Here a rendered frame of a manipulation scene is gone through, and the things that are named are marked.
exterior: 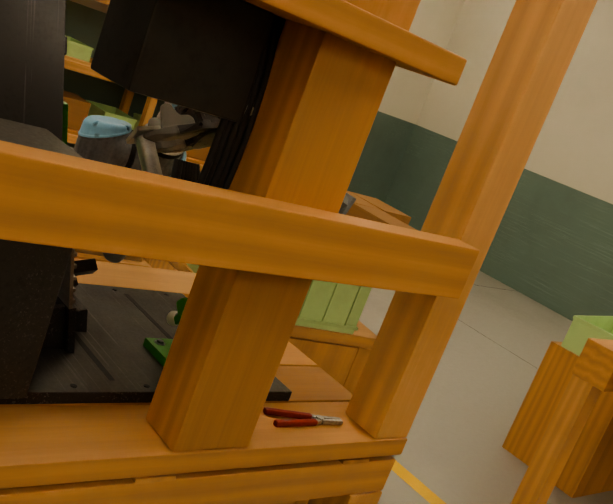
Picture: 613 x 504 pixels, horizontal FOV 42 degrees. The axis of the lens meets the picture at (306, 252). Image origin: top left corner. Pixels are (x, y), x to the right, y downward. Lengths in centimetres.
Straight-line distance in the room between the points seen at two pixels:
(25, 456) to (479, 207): 80
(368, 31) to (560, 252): 780
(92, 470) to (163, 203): 40
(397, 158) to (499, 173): 880
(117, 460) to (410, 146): 921
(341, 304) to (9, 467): 134
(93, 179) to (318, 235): 34
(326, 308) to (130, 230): 135
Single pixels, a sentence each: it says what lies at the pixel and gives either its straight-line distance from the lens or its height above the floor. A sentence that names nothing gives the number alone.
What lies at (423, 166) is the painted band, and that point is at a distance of 997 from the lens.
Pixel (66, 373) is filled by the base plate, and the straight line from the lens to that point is 126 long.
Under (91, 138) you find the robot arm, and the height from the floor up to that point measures 111.
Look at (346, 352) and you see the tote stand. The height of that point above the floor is 73.
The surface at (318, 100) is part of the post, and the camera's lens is 105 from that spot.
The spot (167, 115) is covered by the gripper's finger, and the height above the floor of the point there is 130.
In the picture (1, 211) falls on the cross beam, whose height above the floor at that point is 122.
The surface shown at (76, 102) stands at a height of 49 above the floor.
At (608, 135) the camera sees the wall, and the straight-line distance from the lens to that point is 875.
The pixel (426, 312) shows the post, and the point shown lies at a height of 113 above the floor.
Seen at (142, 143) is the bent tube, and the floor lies 125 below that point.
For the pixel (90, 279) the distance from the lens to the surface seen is 167.
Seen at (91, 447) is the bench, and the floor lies 88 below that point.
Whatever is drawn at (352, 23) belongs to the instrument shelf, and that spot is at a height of 152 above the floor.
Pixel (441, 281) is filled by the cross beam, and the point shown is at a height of 121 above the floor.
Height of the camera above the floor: 145
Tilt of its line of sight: 12 degrees down
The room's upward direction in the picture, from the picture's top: 21 degrees clockwise
